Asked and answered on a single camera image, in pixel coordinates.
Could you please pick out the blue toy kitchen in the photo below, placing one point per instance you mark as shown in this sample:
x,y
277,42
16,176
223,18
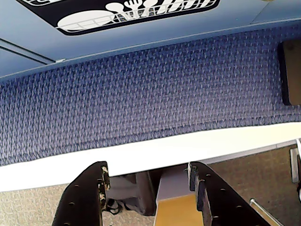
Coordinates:
x,y
164,23

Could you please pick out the grey yellow desk leg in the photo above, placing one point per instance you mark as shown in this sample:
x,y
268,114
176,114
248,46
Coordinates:
x,y
176,212

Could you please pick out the black edged brown panel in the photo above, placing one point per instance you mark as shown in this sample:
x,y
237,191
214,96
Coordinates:
x,y
294,75

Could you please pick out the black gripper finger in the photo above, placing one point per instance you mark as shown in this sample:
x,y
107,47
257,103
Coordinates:
x,y
223,204
80,202

